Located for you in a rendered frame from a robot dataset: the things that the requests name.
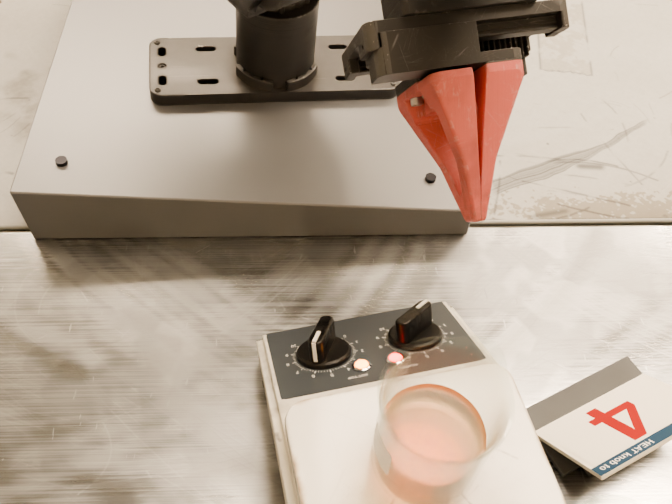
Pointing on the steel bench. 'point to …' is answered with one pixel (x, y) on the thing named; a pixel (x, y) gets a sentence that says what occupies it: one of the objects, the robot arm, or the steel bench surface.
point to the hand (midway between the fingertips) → (473, 205)
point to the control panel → (283, 362)
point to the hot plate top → (340, 435)
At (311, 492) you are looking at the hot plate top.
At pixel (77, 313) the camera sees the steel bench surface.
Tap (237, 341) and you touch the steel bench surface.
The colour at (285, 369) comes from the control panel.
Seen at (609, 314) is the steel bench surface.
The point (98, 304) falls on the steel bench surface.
